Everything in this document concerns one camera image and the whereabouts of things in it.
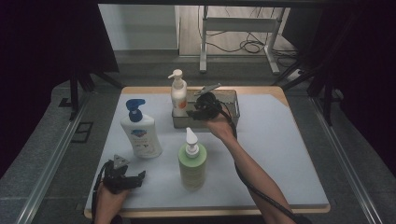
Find green bottle with white pump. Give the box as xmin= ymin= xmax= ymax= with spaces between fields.
xmin=177 ymin=126 xmax=208 ymax=191

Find white metal desk frame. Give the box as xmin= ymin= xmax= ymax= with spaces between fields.
xmin=199 ymin=5 xmax=290 ymax=76

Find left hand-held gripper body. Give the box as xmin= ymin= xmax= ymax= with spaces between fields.
xmin=100 ymin=154 xmax=140 ymax=195

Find black cables on floor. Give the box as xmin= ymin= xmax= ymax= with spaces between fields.
xmin=205 ymin=6 xmax=301 ymax=61

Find person's right hand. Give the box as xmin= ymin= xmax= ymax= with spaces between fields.
xmin=204 ymin=112 xmax=238 ymax=143

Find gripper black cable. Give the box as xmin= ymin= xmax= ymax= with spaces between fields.
xmin=91 ymin=161 xmax=110 ymax=224
xmin=214 ymin=101 xmax=312 ymax=224

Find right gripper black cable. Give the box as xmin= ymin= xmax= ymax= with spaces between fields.
xmin=214 ymin=101 xmax=312 ymax=224

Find grey translucent basket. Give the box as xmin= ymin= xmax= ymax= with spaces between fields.
xmin=171 ymin=89 xmax=241 ymax=130

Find white bottle with blue pump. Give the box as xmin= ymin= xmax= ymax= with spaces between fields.
xmin=120 ymin=98 xmax=163 ymax=160

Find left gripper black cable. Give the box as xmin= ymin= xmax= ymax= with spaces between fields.
xmin=91 ymin=161 xmax=110 ymax=224

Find small cream white pump bottle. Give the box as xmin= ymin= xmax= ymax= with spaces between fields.
xmin=167 ymin=68 xmax=189 ymax=118

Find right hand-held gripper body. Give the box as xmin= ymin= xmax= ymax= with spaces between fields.
xmin=192 ymin=82 xmax=226 ymax=121

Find black metal stand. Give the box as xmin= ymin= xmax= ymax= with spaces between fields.
xmin=273 ymin=58 xmax=345 ymax=127
xmin=68 ymin=60 xmax=126 ymax=121

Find person's left hand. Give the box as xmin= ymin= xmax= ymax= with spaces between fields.
xmin=93 ymin=183 xmax=131 ymax=218

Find pale blue table mat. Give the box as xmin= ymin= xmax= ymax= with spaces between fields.
xmin=85 ymin=92 xmax=331 ymax=210

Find grey metal rail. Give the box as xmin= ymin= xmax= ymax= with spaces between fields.
xmin=15 ymin=92 xmax=92 ymax=224
xmin=310 ymin=96 xmax=376 ymax=224

